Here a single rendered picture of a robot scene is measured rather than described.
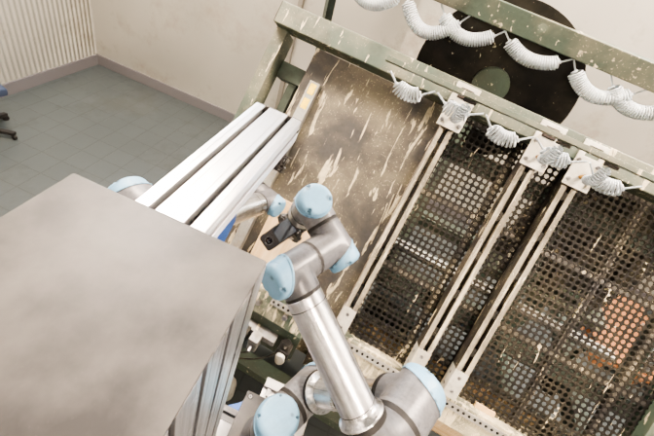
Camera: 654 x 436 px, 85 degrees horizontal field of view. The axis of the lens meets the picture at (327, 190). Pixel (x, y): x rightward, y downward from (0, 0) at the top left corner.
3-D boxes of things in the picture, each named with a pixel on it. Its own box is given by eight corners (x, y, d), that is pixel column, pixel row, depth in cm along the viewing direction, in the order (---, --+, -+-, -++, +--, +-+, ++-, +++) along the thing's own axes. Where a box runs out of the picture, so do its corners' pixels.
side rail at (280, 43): (189, 235, 183) (176, 237, 172) (283, 35, 173) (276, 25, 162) (199, 239, 182) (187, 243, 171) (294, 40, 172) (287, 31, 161)
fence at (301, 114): (225, 261, 173) (221, 262, 170) (311, 82, 165) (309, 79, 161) (234, 266, 173) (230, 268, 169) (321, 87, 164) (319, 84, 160)
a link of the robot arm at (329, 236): (315, 286, 76) (289, 241, 77) (348, 262, 83) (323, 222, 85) (335, 276, 70) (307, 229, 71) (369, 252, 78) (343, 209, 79)
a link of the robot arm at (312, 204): (311, 226, 73) (290, 191, 74) (302, 235, 83) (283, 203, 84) (343, 207, 75) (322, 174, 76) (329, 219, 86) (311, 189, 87)
